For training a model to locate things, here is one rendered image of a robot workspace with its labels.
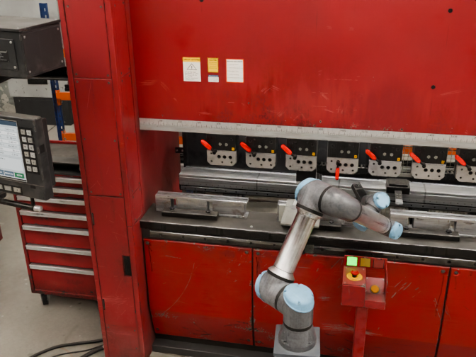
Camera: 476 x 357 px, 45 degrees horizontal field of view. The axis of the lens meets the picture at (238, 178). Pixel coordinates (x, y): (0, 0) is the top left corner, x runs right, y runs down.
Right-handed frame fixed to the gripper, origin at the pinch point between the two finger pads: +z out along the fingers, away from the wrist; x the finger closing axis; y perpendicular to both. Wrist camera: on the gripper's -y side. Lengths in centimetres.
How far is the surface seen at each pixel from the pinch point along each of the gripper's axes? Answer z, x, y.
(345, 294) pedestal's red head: -16.4, -18.1, 41.8
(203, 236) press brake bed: 30, -70, 5
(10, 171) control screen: -8, -155, -36
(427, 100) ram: -43, 26, -38
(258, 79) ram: -14, -41, -63
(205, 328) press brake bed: 63, -71, 56
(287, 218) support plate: -4.4, -35.2, 2.9
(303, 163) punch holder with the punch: -3.3, -21.4, -22.4
